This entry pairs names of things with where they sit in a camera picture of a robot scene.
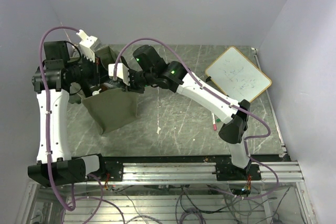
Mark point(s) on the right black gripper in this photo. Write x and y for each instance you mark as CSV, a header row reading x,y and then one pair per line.
x,y
131,87

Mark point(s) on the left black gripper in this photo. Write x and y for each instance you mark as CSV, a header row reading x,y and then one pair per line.
x,y
100,75

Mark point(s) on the yellow-green pump bottle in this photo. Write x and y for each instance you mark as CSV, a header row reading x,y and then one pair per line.
x,y
97,92

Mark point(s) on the orange bottle pink cap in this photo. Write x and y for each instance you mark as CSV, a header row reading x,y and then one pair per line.
x,y
107,86

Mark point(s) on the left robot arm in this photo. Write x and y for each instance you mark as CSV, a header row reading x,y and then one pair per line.
x,y
52,113

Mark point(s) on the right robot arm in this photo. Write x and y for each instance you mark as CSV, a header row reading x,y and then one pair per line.
x,y
173,76

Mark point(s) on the olive canvas bag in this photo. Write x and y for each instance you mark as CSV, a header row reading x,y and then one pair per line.
x,y
111,109

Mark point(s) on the red whiteboard marker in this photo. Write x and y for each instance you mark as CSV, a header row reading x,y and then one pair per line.
x,y
214,121

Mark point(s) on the yellow-framed whiteboard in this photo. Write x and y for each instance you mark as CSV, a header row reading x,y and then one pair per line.
x,y
236,76

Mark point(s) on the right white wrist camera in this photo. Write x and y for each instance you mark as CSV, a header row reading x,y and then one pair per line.
x,y
119,71

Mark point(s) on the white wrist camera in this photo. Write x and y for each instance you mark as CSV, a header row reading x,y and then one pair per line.
x,y
119,71
88,45

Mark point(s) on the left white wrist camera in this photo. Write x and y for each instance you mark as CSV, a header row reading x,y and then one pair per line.
x,y
88,45

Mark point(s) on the aluminium mounting rail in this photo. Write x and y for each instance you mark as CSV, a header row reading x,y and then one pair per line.
x,y
161,170

